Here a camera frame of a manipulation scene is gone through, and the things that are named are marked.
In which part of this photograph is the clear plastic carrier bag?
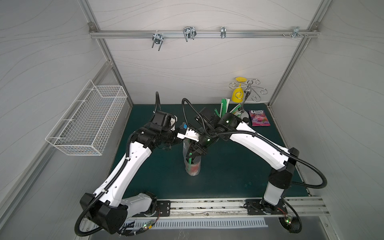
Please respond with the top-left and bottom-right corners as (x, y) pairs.
(183, 139), (201, 177)

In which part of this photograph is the red paper cup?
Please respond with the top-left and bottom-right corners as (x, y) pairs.
(185, 156), (202, 176)

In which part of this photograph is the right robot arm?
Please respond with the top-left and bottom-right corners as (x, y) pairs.
(180, 112), (328, 209)

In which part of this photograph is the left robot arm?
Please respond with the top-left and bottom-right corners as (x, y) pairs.
(74, 111), (181, 237)

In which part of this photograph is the green straws bundle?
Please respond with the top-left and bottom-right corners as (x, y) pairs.
(214, 99), (242, 117)

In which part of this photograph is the yellow hanging cup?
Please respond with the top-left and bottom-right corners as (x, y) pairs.
(230, 77), (247, 104)

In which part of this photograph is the pink snack packet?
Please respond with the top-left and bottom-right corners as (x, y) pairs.
(249, 110), (271, 127)

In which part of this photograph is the metal spiral cup stand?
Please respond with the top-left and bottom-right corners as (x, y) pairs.
(239, 79), (268, 119)

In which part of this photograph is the metal u-bolt hook left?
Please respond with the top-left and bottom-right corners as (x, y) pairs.
(152, 33), (164, 51)

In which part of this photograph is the metal u-bolt hook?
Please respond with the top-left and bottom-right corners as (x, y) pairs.
(183, 26), (197, 42)
(152, 33), (164, 51)

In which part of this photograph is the small metal clip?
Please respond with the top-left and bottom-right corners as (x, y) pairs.
(221, 27), (227, 39)

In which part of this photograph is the metal u-bolt hook middle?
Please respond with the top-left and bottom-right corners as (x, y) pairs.
(183, 26), (197, 42)

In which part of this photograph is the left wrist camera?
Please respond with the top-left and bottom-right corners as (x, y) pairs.
(169, 116), (178, 130)

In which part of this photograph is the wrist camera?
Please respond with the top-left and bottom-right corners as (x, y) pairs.
(169, 116), (178, 130)
(177, 123), (200, 142)

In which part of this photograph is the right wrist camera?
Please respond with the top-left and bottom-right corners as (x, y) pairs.
(177, 123), (200, 142)

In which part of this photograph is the white wire basket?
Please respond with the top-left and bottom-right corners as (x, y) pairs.
(46, 80), (127, 156)

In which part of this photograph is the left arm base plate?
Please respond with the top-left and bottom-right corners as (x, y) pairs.
(140, 201), (171, 217)

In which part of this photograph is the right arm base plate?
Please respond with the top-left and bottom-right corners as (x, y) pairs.
(243, 199), (288, 216)

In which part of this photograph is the white slotted cable duct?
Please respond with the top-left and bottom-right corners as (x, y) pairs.
(152, 218), (268, 230)

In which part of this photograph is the horizontal aluminium rail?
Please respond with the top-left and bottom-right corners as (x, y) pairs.
(90, 28), (321, 39)

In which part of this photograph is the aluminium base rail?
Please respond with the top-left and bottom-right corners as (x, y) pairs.
(83, 196), (330, 220)

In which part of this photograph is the metal bracket hook right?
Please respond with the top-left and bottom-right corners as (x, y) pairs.
(282, 27), (309, 39)

